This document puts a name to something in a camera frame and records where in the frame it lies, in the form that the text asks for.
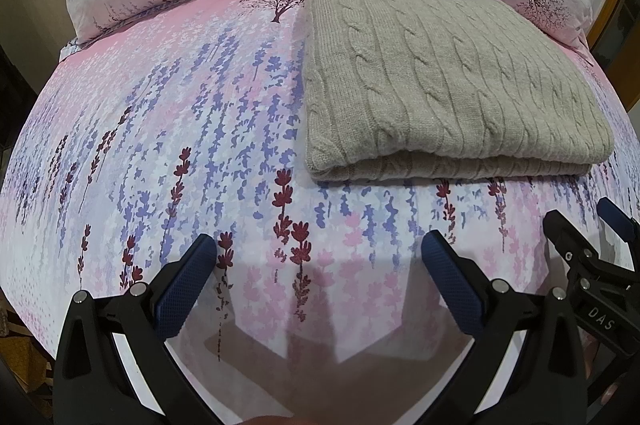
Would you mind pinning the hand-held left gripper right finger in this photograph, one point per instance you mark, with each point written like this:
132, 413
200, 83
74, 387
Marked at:
452, 285

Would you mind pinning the wooden headboard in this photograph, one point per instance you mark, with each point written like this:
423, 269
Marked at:
612, 10

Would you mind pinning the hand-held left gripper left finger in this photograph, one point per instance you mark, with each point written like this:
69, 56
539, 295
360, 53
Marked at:
182, 290

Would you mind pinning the pink floral bed sheet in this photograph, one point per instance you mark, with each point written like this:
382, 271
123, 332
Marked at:
150, 130

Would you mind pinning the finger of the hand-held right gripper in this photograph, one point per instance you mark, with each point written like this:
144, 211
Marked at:
617, 217
570, 235

